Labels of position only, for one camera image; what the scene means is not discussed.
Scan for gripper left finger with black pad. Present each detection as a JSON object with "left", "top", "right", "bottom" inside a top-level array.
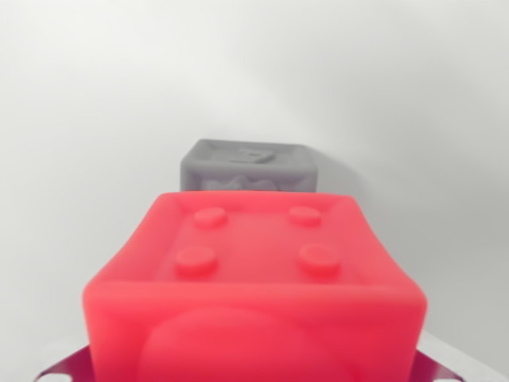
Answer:
[{"left": 0, "top": 326, "right": 95, "bottom": 382}]

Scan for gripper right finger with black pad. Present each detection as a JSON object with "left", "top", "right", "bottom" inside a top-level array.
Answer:
[{"left": 413, "top": 329, "right": 509, "bottom": 382}]

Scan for red cube with studs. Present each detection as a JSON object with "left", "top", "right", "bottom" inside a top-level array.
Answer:
[{"left": 81, "top": 190, "right": 429, "bottom": 382}]

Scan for grey embossed cube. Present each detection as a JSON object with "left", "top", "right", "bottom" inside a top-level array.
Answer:
[{"left": 179, "top": 138, "right": 320, "bottom": 197}]

